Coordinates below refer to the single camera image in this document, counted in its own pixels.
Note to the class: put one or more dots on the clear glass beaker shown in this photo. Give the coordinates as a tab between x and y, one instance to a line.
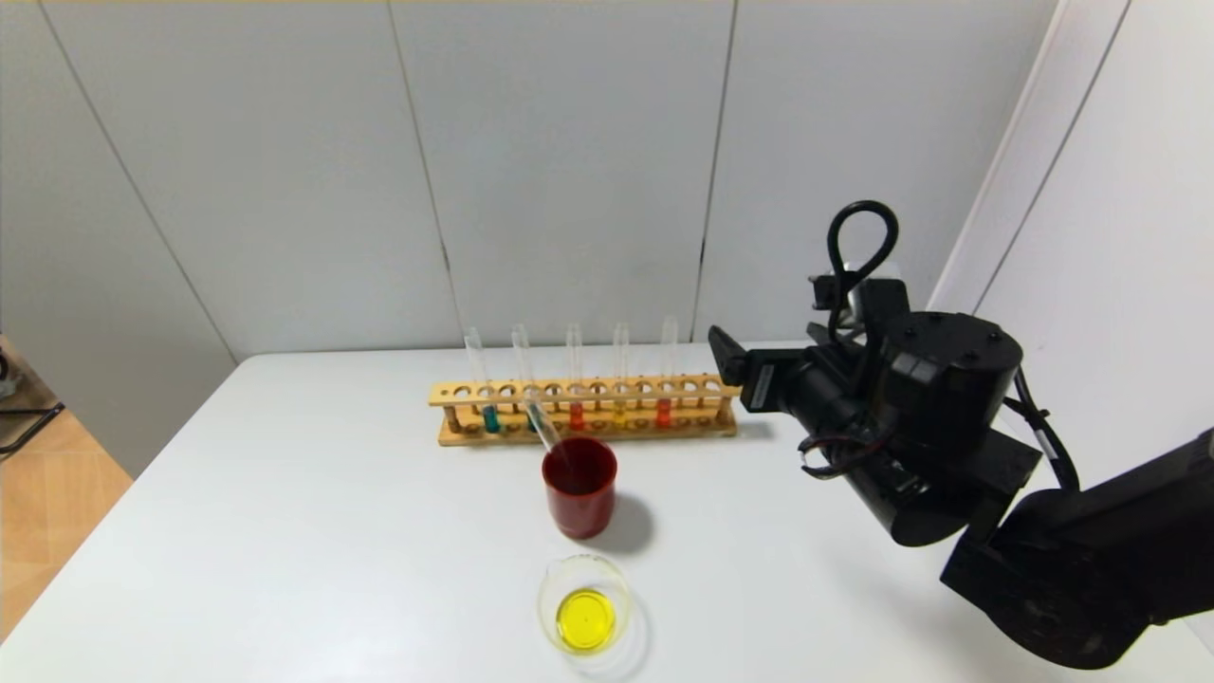
585	617

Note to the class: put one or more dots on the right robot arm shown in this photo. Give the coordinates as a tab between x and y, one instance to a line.
948	379

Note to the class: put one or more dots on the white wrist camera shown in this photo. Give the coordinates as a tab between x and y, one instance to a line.
877	299

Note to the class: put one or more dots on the red plastic cup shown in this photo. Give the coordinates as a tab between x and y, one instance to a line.
579	503

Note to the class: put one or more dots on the wooden test tube rack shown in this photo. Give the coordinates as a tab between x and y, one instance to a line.
683	433

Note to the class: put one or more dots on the teal liquid test tube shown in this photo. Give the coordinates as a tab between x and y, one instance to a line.
491	419
521	351

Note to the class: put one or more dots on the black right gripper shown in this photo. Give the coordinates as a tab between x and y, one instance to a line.
762	380

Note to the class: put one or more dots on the yellow liquid test tube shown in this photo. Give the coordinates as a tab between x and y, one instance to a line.
619	413
542	427

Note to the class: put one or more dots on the red liquid test tube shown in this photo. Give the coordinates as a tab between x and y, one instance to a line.
663	412
576	415

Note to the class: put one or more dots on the black metal stand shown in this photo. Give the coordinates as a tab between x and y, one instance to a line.
6	375

